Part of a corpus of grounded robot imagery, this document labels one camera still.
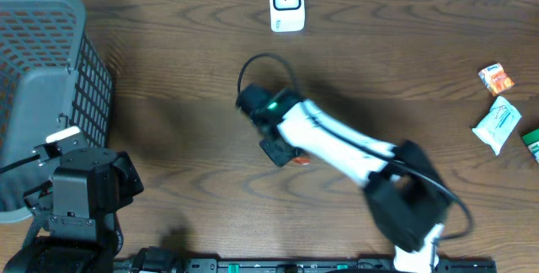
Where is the red chocolate bar wrapper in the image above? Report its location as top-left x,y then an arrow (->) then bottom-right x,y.
292,156 -> 311,165

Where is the green tissue wipes pack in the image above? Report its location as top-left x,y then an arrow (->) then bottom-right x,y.
472,96 -> 521,156

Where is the small orange carton box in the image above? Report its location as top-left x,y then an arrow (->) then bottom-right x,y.
478,63 -> 515,96

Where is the green lid jar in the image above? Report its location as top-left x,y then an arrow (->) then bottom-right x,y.
522,129 -> 539,163

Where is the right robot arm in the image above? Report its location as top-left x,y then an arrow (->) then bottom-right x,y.
236,84 -> 451,272

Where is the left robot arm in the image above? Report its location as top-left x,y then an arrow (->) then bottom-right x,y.
4,142 -> 144,273

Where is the white barcode scanner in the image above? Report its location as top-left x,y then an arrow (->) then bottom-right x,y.
269,0 -> 306,33

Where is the grey plastic basket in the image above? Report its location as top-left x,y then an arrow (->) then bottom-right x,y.
0,0 -> 114,224

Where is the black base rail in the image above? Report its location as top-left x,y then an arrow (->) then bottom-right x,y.
113,247 -> 498,273

